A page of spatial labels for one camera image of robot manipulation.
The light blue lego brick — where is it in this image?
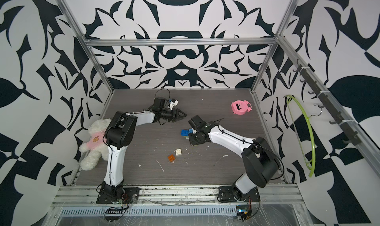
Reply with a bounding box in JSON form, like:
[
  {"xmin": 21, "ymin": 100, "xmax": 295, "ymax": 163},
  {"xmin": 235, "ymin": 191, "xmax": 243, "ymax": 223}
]
[{"xmin": 181, "ymin": 130, "xmax": 190, "ymax": 137}]

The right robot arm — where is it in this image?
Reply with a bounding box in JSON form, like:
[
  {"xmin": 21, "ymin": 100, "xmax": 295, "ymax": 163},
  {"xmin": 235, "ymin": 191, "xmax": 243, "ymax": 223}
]
[{"xmin": 189, "ymin": 115, "xmax": 282, "ymax": 203}]

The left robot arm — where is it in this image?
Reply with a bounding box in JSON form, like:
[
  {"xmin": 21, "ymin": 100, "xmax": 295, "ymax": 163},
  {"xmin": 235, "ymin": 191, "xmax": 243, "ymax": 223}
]
[{"xmin": 100, "ymin": 108, "xmax": 187, "ymax": 201}]

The white lego brick left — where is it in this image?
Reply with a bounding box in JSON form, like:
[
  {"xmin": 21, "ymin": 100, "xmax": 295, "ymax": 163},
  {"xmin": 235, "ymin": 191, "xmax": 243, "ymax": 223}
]
[{"xmin": 175, "ymin": 149, "xmax": 182, "ymax": 156}]

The orange lego brick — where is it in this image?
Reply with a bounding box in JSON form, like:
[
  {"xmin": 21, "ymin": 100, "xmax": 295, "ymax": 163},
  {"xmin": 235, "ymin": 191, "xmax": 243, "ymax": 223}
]
[{"xmin": 168, "ymin": 154, "xmax": 175, "ymax": 162}]

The white teddy bear pink shirt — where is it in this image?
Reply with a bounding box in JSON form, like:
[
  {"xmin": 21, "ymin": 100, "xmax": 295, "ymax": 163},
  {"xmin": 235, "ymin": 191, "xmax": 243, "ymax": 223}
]
[{"xmin": 79, "ymin": 119, "xmax": 111, "ymax": 171}]

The green hoop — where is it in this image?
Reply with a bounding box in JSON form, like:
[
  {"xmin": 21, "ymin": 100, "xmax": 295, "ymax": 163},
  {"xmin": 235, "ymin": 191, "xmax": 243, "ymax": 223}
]
[{"xmin": 284, "ymin": 95, "xmax": 316, "ymax": 178}]

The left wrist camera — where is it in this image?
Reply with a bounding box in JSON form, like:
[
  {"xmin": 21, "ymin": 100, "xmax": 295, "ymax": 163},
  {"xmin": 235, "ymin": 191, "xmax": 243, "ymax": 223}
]
[{"xmin": 151, "ymin": 97, "xmax": 179, "ymax": 111}]

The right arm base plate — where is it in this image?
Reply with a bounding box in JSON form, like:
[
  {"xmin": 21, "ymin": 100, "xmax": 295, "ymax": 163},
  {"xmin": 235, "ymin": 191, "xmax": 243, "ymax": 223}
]
[{"xmin": 217, "ymin": 186, "xmax": 261, "ymax": 203}]

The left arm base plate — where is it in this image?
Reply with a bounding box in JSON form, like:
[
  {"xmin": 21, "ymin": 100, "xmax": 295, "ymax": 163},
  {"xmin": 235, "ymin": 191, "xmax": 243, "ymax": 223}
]
[{"xmin": 96, "ymin": 185, "xmax": 141, "ymax": 204}]

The aluminium front rail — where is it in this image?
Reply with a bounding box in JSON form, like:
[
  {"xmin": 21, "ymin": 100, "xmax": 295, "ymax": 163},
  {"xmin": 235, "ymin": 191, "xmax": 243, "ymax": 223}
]
[{"xmin": 52, "ymin": 184, "xmax": 304, "ymax": 206}]

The black hook rail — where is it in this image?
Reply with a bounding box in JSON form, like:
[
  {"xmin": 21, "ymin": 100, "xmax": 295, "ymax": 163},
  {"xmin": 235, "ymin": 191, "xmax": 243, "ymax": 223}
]
[{"xmin": 294, "ymin": 63, "xmax": 362, "ymax": 145}]

